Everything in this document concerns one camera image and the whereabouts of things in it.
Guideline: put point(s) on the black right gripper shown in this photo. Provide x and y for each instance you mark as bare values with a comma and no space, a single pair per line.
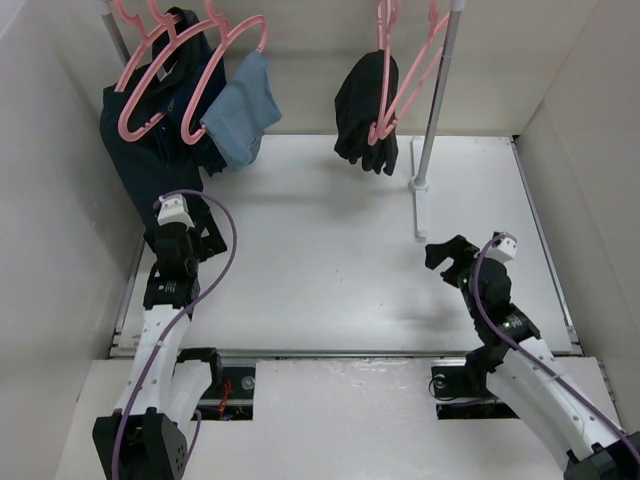
435,253

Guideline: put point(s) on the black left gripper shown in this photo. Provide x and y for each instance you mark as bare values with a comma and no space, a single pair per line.
209,244

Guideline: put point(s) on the black trousers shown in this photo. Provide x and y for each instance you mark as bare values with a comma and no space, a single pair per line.
357,106

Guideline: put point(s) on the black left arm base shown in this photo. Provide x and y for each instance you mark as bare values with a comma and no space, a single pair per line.
230,397

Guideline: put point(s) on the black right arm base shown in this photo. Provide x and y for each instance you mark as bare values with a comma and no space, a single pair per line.
459,386

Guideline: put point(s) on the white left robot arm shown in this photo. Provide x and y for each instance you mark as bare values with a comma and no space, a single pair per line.
145,436

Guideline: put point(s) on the dark navy hanging trousers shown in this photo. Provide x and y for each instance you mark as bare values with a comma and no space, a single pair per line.
156,164

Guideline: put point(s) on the grey rack pole right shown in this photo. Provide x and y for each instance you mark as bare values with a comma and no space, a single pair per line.
455,13

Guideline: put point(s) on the grey rack pole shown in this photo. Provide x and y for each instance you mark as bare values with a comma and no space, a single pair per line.
455,13
113,30

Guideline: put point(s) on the light blue hanging garment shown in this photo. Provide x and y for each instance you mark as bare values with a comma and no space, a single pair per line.
239,116

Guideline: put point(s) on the grey rack pole left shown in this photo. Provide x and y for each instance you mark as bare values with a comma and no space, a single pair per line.
113,30

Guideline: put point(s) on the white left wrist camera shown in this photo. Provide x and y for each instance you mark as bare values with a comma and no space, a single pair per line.
173,209

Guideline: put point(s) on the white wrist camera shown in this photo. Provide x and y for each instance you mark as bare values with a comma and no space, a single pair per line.
173,209
503,247

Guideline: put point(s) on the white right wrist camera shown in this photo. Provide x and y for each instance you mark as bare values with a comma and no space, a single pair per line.
503,247

